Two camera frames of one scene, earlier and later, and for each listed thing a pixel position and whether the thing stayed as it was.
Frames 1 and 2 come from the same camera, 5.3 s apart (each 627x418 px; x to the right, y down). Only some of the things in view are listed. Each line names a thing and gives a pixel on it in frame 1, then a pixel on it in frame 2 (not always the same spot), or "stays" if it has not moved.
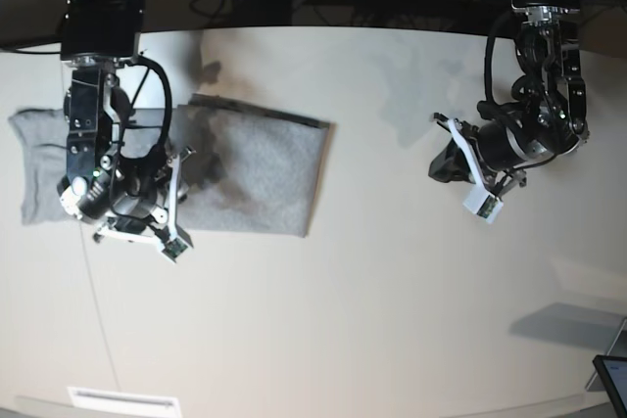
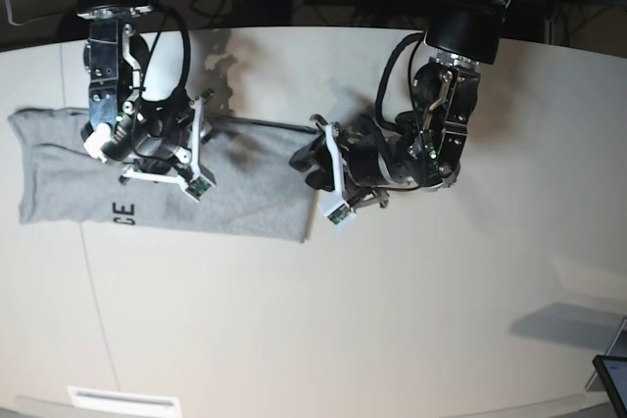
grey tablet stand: [618, 348] stays
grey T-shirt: [248, 172] stays
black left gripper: [120, 189] → [153, 135]
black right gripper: [528, 130] → [372, 154]
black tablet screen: [613, 371] stays
